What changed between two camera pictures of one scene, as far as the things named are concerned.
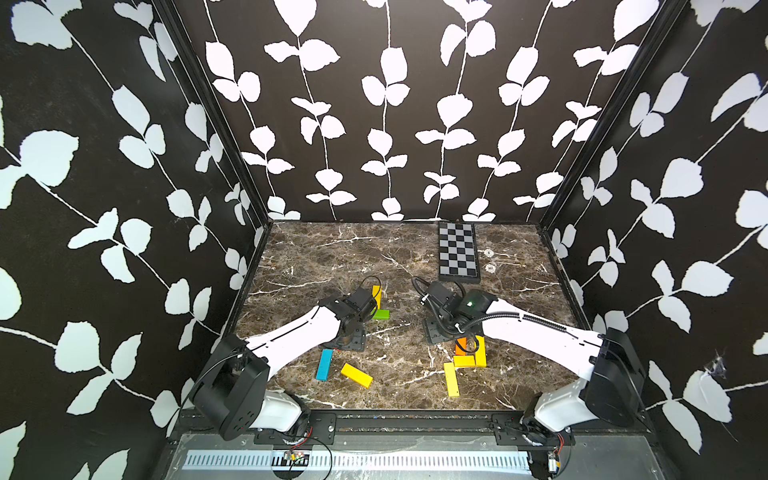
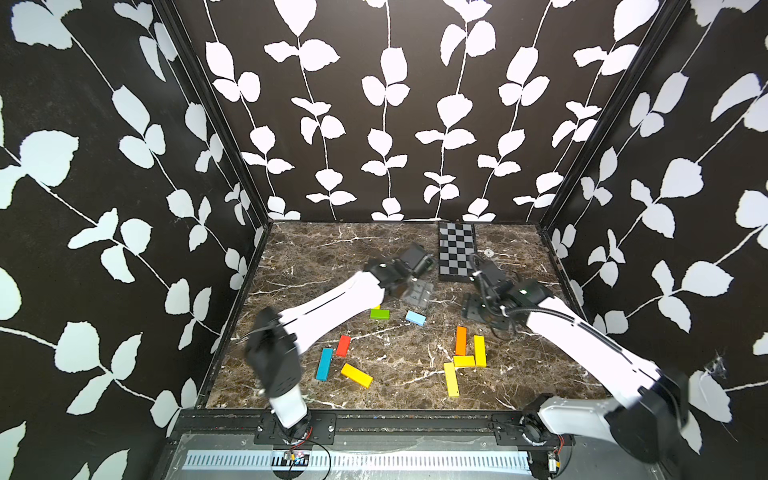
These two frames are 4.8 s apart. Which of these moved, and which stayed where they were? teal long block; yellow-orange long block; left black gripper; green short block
Moved: left black gripper
Stayed: yellow-orange long block; green short block; teal long block
